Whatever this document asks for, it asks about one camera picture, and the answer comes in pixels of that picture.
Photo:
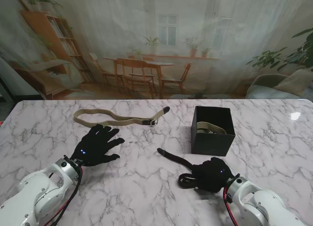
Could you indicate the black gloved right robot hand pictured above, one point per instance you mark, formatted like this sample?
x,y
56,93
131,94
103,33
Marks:
x,y
210,177

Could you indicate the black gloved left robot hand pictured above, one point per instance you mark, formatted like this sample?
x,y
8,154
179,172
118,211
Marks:
x,y
97,147

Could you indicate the black woven belt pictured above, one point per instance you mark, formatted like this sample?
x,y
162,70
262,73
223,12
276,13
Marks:
x,y
176,158

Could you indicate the beige braided belt silver buckle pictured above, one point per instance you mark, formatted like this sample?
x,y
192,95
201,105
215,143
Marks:
x,y
83,112
210,128

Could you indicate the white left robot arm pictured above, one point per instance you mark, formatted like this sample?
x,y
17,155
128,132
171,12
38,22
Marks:
x,y
34,196

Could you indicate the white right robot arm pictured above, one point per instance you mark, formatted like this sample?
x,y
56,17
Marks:
x,y
264,204

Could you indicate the black square storage box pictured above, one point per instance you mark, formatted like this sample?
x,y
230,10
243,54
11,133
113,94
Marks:
x,y
215,142

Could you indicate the printed room scene backdrop curtain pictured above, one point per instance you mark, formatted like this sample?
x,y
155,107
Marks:
x,y
156,15

